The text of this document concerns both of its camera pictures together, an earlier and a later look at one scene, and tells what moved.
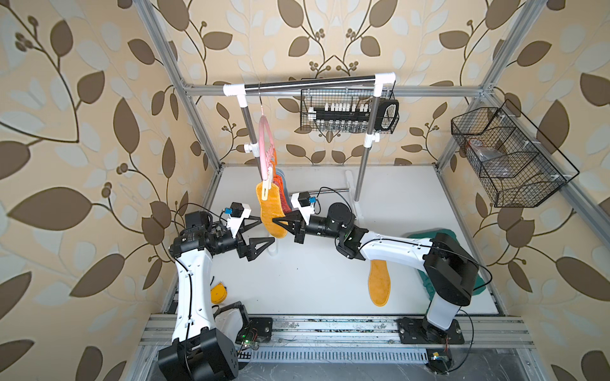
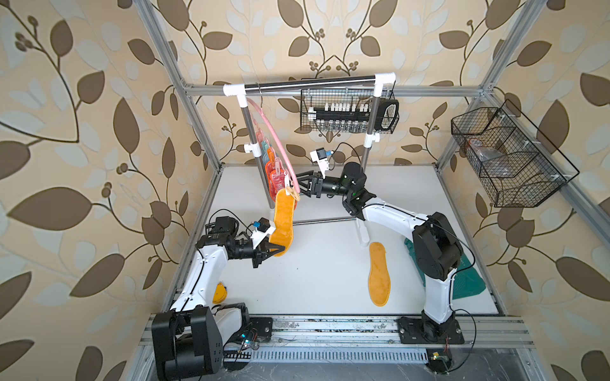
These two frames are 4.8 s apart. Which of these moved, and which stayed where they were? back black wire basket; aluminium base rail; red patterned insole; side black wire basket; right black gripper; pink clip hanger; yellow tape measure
Moved: red patterned insole; right black gripper; pink clip hanger
Stayed: yellow tape measure; aluminium base rail; side black wire basket; back black wire basket
